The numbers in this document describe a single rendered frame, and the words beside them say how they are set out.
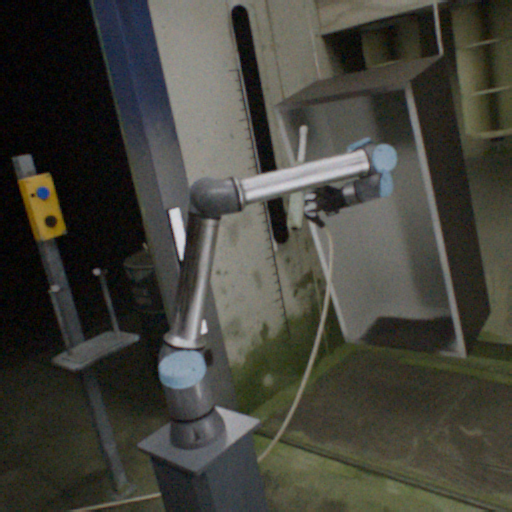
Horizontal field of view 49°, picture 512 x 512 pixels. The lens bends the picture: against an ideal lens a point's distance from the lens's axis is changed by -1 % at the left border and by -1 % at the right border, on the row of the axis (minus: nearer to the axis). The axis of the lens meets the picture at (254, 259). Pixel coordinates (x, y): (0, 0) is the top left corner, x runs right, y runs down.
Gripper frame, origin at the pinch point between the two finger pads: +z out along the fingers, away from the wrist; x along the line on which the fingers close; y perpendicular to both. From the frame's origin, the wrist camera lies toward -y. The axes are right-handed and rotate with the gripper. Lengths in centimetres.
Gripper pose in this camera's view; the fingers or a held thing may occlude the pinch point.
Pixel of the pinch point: (299, 205)
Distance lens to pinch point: 223.0
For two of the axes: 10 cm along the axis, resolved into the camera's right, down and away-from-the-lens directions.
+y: 5.9, 4.1, 6.9
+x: 0.9, -8.9, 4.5
